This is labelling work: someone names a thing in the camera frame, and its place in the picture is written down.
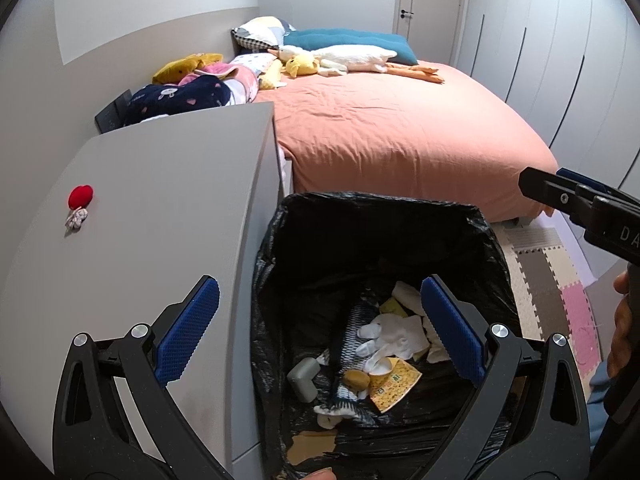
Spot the foam puzzle floor mat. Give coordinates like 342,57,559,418
492,225,613,376

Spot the mustard yellow plush cushion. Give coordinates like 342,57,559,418
151,53,224,85

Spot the person's dark clothing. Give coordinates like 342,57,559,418
587,365,640,480

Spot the white cloth piece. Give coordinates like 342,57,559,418
391,281,426,317

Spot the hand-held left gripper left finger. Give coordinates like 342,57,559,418
52,275,236,480

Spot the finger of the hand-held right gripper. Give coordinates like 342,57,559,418
556,167,636,201
518,166,596,231

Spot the navy printed blanket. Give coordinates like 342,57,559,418
122,76,233,126

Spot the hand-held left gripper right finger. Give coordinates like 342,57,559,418
407,275,591,480

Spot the brown cardboard piece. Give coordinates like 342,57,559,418
289,430,337,466

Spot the yellow printed packet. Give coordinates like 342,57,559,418
369,357,422,413

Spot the white goose plush toy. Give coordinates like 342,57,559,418
267,44,446,85

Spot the pink blanket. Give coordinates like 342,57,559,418
177,60,261,105

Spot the pale yellow cushion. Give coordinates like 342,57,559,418
259,62,285,92

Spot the person's right hand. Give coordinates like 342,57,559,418
607,270,640,378

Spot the grey bedside cabinet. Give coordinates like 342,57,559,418
0,101,293,480

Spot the fish plush toy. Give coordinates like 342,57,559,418
314,302,388,428

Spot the bed with orange sheet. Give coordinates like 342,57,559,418
260,60,560,223

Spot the white dotted pillow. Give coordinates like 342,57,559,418
231,52,278,73

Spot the teal cushion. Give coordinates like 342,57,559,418
282,28,420,66

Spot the bin with black trash bag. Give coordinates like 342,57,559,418
250,191,523,480

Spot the red heart plush keychain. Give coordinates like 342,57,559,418
68,185,94,209

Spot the checked patchwork pillow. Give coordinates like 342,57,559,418
231,16,297,52

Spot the yellow duck plush toy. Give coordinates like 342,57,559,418
285,54,320,78

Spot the grey plastic case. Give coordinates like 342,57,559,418
287,357,321,402

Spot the white cloth glove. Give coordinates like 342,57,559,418
357,312,432,376

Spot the white wardrobe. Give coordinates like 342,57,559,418
452,0,640,201

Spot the grey door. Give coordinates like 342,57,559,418
392,0,468,66

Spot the beige paper piece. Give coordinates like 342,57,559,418
422,317,453,363

